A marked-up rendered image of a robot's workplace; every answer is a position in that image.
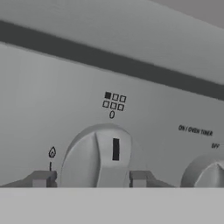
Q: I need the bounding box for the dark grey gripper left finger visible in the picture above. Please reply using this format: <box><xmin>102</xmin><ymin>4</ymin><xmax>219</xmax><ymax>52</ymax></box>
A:
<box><xmin>0</xmin><ymin>170</ymin><xmax>59</xmax><ymax>188</ymax></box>

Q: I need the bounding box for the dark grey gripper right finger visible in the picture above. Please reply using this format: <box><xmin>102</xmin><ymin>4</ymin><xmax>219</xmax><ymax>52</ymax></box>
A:
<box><xmin>129</xmin><ymin>170</ymin><xmax>176</xmax><ymax>188</ymax></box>

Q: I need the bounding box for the silver stove knob black mark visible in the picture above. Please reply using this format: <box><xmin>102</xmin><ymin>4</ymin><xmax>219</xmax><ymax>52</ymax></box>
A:
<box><xmin>59</xmin><ymin>122</ymin><xmax>135</xmax><ymax>188</ymax></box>

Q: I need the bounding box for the grey stove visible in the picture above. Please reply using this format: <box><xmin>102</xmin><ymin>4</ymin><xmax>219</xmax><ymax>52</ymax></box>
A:
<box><xmin>0</xmin><ymin>0</ymin><xmax>224</xmax><ymax>188</ymax></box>

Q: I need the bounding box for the silver oven timer knob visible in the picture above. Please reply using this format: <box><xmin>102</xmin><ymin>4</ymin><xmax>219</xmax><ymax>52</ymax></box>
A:
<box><xmin>179</xmin><ymin>152</ymin><xmax>224</xmax><ymax>188</ymax></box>

